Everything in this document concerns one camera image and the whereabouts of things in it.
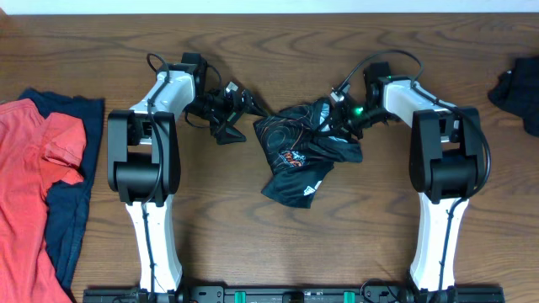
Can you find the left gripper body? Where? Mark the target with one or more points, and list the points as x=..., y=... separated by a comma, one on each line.
x=219, y=112

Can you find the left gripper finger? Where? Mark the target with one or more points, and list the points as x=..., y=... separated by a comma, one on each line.
x=251, y=106
x=226, y=133

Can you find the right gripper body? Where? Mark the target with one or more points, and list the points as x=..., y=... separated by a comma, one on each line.
x=351, y=120

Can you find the black patterned sports jersey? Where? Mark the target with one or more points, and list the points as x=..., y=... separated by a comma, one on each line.
x=299, y=153

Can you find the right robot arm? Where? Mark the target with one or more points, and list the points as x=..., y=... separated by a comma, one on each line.
x=449, y=162

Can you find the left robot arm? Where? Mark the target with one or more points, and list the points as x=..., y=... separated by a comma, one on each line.
x=144, y=166

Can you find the black garment at right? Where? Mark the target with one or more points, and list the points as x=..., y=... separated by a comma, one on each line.
x=517, y=93

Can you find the navy blue shirt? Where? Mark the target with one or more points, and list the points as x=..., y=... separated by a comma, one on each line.
x=69, y=204

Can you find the red shirt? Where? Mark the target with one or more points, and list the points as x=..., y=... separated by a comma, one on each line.
x=36, y=152

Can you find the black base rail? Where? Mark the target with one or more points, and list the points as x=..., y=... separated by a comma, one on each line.
x=369, y=293

